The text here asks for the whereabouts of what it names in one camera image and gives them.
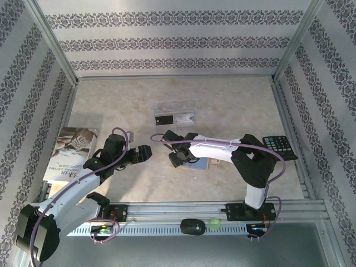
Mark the silver credit card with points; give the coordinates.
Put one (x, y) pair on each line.
(185, 119)

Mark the black remote control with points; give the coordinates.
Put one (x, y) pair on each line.
(279, 144)

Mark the beige leather card holder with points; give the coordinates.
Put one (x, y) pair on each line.
(201, 165)

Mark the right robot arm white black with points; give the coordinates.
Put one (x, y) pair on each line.
(214, 152)

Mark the aluminium side rail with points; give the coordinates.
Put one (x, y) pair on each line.
(289, 119)
(71, 108)

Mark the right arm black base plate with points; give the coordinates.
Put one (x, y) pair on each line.
(236, 212)

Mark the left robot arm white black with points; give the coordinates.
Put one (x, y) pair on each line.
(69, 192)

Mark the aluminium frame post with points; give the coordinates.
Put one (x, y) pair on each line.
(53, 44)
(299, 41)

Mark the small circuit board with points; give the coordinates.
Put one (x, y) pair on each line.
(101, 229)
(257, 229)

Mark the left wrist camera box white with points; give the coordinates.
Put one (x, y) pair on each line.
(130, 136)

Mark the aluminium mounting rail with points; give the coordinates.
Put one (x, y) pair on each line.
(172, 208)

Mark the clear acrylic tray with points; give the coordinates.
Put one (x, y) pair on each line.
(175, 109)

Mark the book with photo cover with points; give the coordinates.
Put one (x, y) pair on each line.
(72, 150)

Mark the black credit card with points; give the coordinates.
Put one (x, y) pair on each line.
(164, 120)

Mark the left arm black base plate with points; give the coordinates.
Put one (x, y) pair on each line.
(121, 212)

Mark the black computer mouse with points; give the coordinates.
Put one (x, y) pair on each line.
(192, 227)

